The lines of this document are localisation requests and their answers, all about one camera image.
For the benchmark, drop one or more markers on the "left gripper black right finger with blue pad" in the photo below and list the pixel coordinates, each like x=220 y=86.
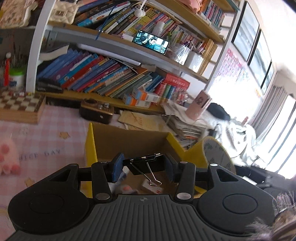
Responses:
x=184 y=174

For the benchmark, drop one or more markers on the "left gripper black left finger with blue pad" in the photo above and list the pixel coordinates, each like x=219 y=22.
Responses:
x=103 y=173

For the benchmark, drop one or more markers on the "yellow tape roll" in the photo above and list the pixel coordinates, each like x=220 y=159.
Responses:
x=209 y=151

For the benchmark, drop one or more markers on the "black binder clip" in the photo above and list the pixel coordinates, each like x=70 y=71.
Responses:
x=147 y=166

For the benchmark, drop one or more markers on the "yellow cardboard box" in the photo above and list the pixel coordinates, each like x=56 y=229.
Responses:
x=104 y=142

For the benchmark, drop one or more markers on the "small white red carton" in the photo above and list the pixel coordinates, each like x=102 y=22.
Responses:
x=151 y=189

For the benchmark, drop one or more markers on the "pink checkered table mat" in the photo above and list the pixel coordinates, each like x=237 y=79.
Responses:
x=56 y=141

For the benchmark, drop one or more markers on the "brown wooden box with knobs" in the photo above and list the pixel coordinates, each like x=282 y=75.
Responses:
x=96 y=111

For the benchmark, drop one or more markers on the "dark blue cap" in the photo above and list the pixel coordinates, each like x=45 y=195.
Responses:
x=218 y=111

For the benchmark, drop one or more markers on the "orange white medicine box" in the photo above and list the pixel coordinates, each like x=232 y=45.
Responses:
x=140 y=94

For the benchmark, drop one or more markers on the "pink plush pig toy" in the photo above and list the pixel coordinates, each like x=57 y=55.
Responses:
x=10 y=163

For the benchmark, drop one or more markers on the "wooden chess board box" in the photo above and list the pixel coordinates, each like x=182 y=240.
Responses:
x=22 y=107

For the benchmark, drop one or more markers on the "white jar green lid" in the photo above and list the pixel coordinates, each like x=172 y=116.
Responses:
x=17 y=78

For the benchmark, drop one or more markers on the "smartphone with lit screen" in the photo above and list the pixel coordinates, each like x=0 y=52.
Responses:
x=151 y=42

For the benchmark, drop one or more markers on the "cream quilted pearl handbag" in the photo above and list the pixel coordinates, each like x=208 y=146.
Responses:
x=64 y=12

